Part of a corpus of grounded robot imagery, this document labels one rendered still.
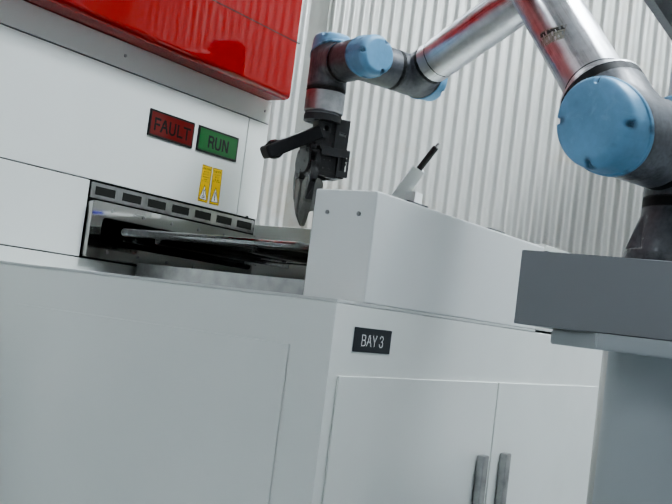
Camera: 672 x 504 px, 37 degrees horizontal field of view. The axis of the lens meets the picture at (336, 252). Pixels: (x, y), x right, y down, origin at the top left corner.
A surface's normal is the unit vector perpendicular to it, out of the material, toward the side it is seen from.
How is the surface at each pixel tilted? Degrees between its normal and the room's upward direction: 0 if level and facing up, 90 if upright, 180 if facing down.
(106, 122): 90
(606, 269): 90
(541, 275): 90
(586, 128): 95
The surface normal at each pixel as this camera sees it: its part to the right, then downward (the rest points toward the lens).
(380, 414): 0.83, 0.07
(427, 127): -0.54, -0.12
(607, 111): -0.78, -0.06
